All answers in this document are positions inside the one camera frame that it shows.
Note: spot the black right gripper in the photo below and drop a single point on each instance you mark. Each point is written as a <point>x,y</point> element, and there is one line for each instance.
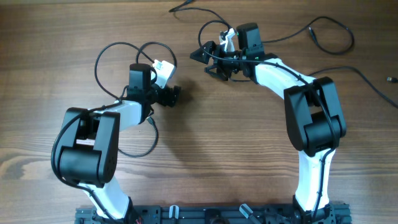
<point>210,47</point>

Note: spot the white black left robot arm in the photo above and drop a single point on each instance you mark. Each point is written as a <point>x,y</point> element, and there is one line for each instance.
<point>85,152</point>

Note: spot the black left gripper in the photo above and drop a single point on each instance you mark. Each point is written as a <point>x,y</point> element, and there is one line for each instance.
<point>167,91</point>

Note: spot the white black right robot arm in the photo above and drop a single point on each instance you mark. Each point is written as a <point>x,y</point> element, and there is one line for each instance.
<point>313,114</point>

